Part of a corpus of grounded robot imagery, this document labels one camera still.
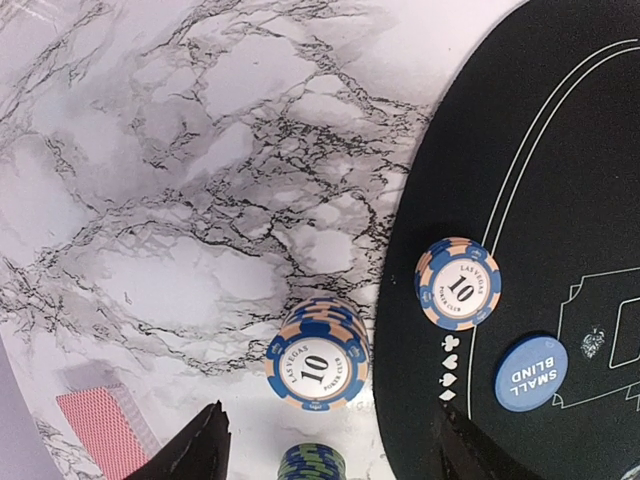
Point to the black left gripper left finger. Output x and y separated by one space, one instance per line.
199 451

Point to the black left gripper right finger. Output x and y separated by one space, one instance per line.
466 452

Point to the blue small blind button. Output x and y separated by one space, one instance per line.
530 373

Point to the small blue ten chip stack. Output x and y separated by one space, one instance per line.
458 283

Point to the clear round dealer button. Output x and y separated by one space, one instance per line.
632 474

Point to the red playing card deck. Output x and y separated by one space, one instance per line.
111 427

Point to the green chip stack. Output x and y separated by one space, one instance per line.
312 461

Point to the round black poker mat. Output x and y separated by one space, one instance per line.
533 153

